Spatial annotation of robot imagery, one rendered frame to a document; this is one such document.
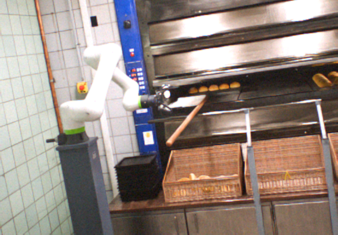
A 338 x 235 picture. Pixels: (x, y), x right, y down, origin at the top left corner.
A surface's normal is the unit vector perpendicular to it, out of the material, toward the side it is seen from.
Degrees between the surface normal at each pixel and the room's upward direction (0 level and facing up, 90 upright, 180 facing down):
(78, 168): 90
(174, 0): 90
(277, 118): 70
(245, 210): 91
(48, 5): 90
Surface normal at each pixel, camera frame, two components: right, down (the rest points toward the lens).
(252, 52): -0.24, -0.19
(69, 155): -0.13, 0.14
